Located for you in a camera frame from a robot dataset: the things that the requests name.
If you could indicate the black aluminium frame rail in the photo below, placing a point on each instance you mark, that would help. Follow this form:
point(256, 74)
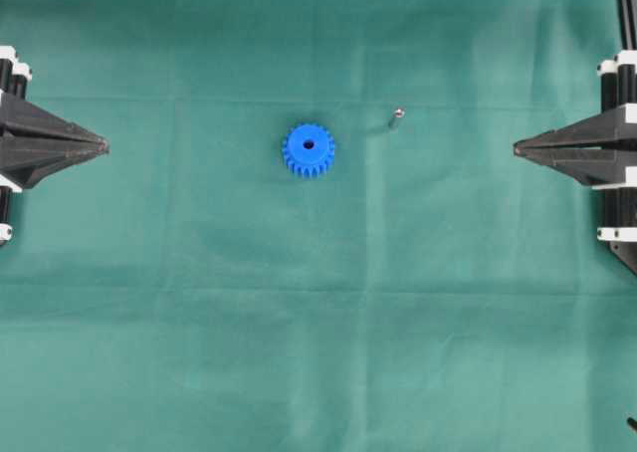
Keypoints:
point(627, 20)

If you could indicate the green table cloth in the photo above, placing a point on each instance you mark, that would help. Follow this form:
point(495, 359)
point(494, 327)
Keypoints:
point(430, 292)

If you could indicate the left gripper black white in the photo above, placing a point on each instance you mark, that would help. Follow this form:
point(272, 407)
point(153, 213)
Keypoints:
point(44, 145)

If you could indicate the blue plastic gear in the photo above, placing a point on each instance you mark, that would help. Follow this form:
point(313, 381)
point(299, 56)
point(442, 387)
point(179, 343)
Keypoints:
point(308, 150)

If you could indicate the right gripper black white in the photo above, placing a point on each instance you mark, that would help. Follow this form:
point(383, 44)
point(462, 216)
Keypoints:
point(614, 167)

